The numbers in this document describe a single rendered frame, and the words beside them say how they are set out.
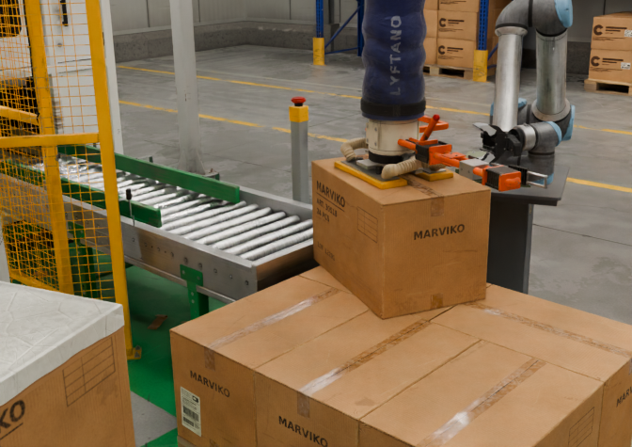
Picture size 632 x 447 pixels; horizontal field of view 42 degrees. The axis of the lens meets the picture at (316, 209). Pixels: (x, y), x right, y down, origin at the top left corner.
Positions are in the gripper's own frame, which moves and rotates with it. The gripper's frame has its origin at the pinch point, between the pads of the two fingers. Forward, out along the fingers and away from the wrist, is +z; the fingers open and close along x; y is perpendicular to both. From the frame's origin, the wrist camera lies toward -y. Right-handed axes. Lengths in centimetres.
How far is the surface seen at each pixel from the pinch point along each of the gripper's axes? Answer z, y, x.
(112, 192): 95, 115, -32
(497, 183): 17.0, -34.4, -1.6
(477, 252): 0.4, -5.6, -35.3
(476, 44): -497, 647, -61
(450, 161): 16.9, -10.9, -0.2
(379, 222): 35.7, -0.3, -20.2
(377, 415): 66, -51, -54
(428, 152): 18.3, -1.1, 0.5
